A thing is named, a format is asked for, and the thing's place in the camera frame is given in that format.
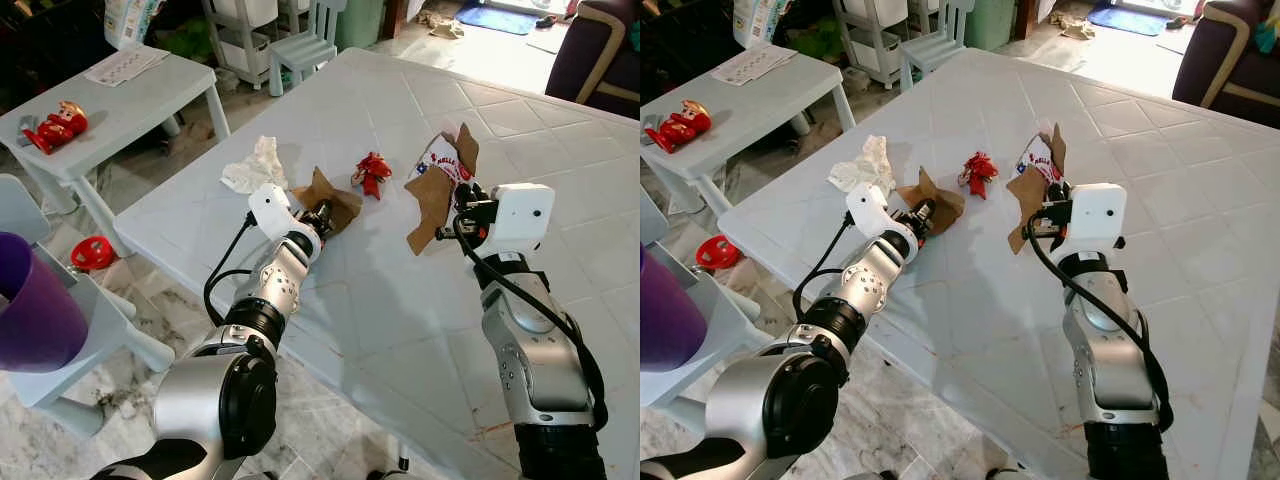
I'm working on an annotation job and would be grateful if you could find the torn brown paper piece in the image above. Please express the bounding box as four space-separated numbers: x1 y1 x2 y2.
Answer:
895 166 967 237
290 166 364 237

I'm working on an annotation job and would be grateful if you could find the printed brown paper bag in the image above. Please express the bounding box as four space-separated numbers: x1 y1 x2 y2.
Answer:
404 122 481 257
1005 122 1069 256

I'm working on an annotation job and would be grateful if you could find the green plastic bin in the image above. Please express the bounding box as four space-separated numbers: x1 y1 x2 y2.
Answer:
965 0 1016 51
335 0 386 51

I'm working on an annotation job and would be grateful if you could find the purple rubbish bin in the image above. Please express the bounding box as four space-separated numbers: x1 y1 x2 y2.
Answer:
640 245 709 374
0 232 91 374

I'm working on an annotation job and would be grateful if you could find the crumpled red wrapper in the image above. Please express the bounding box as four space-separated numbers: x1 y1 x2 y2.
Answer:
351 152 393 201
958 152 1001 201

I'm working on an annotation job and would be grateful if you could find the crumpled white tissue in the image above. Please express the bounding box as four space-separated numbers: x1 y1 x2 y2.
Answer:
220 136 291 195
828 135 896 196

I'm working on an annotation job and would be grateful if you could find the large pale blue plastic table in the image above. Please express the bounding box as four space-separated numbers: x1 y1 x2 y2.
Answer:
717 47 1280 480
113 47 641 480

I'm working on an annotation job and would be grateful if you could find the small pale blue child chair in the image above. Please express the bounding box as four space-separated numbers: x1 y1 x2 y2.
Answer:
898 0 976 93
268 0 348 98

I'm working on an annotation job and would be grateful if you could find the grey storage trolley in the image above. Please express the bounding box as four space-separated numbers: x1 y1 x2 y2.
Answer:
200 0 311 89
833 0 931 89

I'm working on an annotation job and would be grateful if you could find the small pale blue plastic table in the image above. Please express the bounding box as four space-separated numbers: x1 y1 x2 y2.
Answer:
0 45 231 259
640 45 856 216

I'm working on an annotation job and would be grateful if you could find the dark armchair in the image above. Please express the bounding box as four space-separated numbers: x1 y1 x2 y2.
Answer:
1172 0 1280 129
545 0 641 119

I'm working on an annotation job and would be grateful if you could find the blue floor mat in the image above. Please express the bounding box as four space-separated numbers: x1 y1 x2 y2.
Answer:
1087 5 1171 36
455 5 541 36

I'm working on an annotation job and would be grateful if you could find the green toy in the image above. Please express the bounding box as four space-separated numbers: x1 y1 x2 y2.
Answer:
790 20 846 63
160 25 216 61

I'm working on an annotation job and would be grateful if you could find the red toy figure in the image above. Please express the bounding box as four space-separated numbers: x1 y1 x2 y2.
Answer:
645 100 713 154
22 100 89 155

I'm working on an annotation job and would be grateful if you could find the printed white paper sheet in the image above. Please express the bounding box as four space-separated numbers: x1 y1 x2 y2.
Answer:
84 47 171 87
710 45 799 86

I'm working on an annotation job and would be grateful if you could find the pale plastic chair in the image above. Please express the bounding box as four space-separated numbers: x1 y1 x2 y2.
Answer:
640 190 766 436
0 173 176 441

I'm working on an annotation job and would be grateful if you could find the white diaper pack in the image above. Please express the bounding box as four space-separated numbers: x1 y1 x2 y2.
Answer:
733 0 791 51
103 0 166 49

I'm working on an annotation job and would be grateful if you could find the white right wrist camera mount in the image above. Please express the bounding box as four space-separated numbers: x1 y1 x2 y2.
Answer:
1065 183 1128 251
487 183 556 256

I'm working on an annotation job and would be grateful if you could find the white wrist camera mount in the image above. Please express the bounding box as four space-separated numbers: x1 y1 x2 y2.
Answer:
487 183 556 256
1065 183 1128 251
846 182 901 241
247 183 306 241

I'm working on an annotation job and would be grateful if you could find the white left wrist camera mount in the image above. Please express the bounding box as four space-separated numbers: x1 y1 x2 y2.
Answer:
846 182 901 241
247 183 306 241

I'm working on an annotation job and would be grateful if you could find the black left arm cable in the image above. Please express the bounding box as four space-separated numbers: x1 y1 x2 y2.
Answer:
203 212 259 329
793 212 856 321

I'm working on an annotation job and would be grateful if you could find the red plastic ring toy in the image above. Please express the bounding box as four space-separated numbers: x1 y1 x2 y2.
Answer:
695 236 741 271
70 236 118 271

